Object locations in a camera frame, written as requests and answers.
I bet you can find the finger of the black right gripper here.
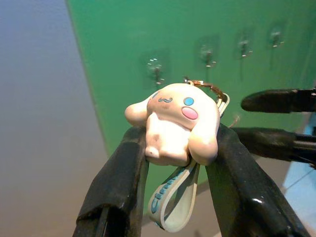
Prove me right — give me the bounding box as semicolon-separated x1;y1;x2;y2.
240;87;316;114
233;126;316;169

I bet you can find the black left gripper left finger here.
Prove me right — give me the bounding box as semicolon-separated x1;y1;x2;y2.
72;126;150;237

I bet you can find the clear adhesive metal hook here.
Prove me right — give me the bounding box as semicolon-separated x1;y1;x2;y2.
197;37;219;69
268;23;286;48
142;49;171;89
234;29;255;59

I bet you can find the green wall board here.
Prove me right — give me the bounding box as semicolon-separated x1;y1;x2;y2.
66;0;316;196

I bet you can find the white bunny figure keychain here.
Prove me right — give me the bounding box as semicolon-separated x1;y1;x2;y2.
124;76;231;234

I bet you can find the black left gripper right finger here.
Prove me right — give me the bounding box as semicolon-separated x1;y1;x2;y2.
205;122;311;237

